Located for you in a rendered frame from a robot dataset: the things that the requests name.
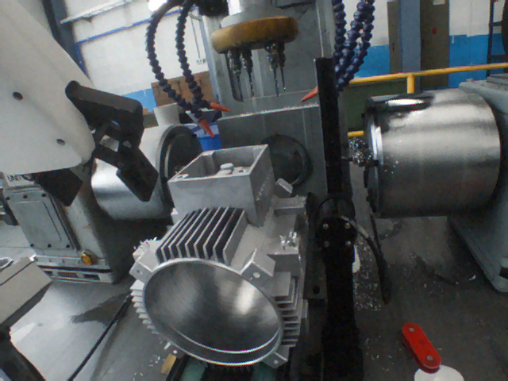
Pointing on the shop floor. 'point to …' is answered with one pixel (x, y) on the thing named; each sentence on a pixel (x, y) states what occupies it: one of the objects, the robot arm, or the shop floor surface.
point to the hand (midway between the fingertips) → (104, 185)
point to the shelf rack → (491, 38)
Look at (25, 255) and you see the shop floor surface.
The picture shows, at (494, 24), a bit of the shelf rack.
